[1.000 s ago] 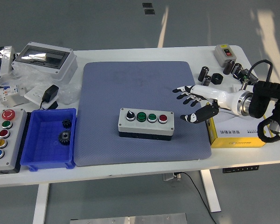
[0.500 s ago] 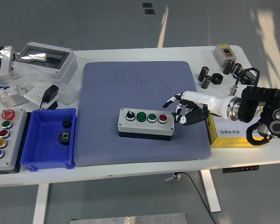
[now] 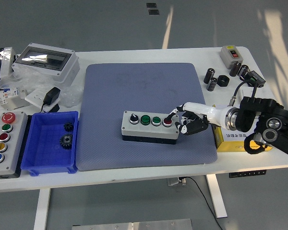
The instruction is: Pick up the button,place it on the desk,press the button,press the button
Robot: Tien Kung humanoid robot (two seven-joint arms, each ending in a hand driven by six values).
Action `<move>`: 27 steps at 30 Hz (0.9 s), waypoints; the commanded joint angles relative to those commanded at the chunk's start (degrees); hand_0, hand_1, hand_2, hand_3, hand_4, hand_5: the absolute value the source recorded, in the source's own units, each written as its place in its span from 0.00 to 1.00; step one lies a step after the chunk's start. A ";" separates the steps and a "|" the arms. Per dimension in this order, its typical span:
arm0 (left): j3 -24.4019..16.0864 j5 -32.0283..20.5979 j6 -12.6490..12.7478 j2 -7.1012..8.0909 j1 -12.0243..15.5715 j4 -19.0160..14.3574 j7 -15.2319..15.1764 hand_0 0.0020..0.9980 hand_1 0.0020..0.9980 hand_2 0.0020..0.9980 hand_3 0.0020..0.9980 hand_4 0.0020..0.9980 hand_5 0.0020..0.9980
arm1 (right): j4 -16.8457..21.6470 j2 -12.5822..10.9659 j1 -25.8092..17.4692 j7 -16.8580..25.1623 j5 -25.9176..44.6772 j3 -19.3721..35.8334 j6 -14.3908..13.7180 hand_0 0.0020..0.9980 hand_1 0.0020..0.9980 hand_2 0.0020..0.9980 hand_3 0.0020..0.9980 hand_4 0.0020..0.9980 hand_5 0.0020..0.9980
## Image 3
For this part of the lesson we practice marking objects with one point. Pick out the black module with green terminal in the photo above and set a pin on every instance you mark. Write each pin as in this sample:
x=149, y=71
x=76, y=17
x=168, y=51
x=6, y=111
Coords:
x=256, y=76

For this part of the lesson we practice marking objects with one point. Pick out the white table leg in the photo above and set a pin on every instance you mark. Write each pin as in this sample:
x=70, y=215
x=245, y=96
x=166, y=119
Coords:
x=217, y=196
x=42, y=208

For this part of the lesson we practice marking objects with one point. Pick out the clear plastic bag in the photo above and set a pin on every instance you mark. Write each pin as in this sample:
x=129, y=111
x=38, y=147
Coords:
x=26, y=81

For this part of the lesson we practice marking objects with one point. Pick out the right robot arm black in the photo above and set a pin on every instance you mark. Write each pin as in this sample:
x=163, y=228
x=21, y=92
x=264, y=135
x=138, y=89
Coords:
x=249, y=112

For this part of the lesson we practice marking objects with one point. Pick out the white wall socket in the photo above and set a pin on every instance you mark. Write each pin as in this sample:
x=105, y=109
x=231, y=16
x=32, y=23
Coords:
x=34, y=97

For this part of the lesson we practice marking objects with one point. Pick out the grey and black electrical box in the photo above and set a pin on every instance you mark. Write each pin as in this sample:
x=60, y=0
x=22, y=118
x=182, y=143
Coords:
x=6, y=62

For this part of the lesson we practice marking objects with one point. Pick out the black hex nut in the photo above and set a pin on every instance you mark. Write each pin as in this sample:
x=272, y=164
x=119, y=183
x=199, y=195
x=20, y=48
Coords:
x=223, y=81

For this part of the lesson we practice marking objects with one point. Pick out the grey enclosure with clear lid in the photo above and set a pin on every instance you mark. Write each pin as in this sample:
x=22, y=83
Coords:
x=62, y=69

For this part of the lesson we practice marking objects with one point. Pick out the black floor cover plate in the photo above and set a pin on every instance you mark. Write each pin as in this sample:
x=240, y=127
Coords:
x=154, y=12
x=151, y=5

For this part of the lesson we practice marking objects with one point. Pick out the large black bevel gear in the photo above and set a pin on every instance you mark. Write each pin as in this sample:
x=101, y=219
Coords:
x=66, y=141

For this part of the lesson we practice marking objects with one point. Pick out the white and yellow cardboard box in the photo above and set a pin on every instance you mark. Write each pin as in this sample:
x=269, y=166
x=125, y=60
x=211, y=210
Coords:
x=230, y=145

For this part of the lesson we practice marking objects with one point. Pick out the blue plastic bin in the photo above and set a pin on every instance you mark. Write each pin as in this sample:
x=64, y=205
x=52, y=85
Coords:
x=45, y=153

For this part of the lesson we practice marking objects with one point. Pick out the silver metal plate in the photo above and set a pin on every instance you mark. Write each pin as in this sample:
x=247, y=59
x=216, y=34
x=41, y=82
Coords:
x=134, y=225

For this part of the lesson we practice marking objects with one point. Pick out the blue-grey table mat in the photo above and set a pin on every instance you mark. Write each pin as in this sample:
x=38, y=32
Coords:
x=103, y=79

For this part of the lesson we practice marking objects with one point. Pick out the grey bracket under table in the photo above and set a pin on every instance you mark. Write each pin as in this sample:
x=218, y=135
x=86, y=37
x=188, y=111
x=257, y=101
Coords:
x=174, y=182

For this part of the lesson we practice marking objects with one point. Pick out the silver metal bracket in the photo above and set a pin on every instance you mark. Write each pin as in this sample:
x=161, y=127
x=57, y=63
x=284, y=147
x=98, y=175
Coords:
x=16, y=104

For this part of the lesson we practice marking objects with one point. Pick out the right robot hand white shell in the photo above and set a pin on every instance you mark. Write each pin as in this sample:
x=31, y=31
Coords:
x=213, y=115

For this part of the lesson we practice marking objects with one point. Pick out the black table control panel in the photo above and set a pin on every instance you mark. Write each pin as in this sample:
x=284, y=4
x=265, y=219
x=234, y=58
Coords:
x=247, y=173

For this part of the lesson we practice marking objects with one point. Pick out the black cylindrical capacitor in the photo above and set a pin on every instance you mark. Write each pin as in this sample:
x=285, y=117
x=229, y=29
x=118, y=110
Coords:
x=211, y=84
x=210, y=75
x=235, y=69
x=243, y=70

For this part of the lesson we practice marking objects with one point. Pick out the small black bevel gear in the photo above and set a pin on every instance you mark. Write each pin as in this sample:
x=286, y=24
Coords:
x=68, y=126

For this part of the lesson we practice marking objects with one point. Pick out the grey two-button switch box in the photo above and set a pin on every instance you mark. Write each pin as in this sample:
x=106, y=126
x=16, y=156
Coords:
x=226, y=58

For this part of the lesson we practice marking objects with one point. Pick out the white wall switch plate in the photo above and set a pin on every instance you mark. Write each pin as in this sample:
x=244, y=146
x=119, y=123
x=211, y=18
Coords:
x=246, y=92

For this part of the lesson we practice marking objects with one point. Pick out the black power adapter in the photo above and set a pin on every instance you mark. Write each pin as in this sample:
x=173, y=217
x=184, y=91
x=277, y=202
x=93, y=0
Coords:
x=51, y=94

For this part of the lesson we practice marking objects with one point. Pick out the white circuit breaker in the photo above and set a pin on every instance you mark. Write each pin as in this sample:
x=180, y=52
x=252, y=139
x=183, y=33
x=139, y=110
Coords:
x=9, y=94

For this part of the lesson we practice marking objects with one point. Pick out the grey five-button control box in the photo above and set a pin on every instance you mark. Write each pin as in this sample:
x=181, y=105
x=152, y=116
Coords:
x=13, y=143

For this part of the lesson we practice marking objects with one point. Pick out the grey four-button control box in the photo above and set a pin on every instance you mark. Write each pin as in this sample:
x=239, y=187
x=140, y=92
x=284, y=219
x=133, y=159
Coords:
x=144, y=131

